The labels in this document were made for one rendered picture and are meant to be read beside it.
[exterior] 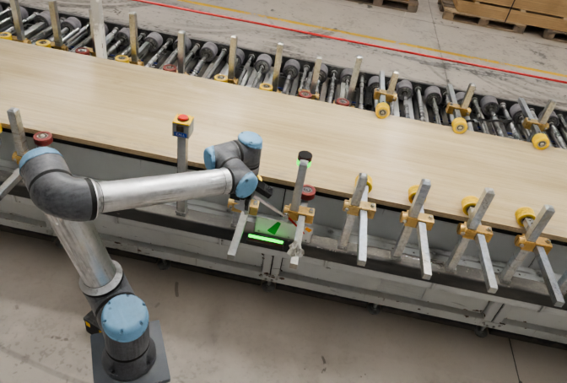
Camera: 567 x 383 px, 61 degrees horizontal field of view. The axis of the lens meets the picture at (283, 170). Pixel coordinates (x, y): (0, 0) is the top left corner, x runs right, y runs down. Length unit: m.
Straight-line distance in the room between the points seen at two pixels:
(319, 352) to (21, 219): 1.85
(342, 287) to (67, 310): 1.50
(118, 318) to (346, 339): 1.45
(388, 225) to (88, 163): 1.53
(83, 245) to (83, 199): 0.32
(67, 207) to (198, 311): 1.59
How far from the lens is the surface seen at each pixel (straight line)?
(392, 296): 2.87
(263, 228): 2.21
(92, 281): 1.78
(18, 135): 2.39
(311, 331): 2.81
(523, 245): 2.28
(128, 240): 2.94
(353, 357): 2.78
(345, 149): 2.51
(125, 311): 1.76
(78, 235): 1.60
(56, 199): 1.35
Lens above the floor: 2.29
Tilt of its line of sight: 38 degrees down
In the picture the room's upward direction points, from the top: 10 degrees clockwise
